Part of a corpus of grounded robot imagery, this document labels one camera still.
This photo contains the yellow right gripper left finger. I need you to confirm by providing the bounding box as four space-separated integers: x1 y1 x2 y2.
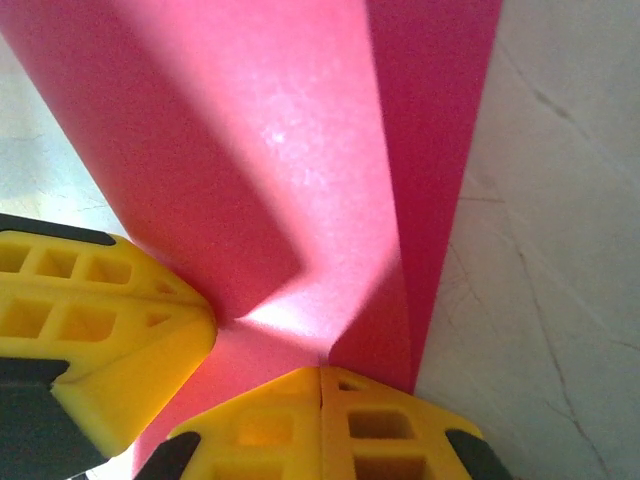
134 367 321 480

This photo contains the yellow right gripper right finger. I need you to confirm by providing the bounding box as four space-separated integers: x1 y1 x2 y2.
319 367 514 480

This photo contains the pink square paper sheet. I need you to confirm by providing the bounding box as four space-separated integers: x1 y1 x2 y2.
0 0 504 480

